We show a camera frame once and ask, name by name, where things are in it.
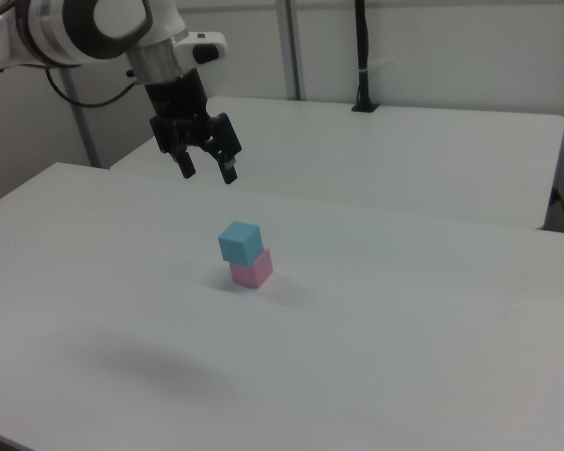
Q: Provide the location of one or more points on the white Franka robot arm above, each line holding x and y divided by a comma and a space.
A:
75, 28

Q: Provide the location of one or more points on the black camera pole with base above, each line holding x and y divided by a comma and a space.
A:
362, 47

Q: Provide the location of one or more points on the blue cube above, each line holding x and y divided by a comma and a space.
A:
237, 244

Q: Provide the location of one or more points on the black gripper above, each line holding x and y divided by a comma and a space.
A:
176, 96

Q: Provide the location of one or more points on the grey metal partition post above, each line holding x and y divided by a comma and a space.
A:
85, 136
293, 47

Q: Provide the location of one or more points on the pink cube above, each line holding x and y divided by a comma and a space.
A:
254, 275

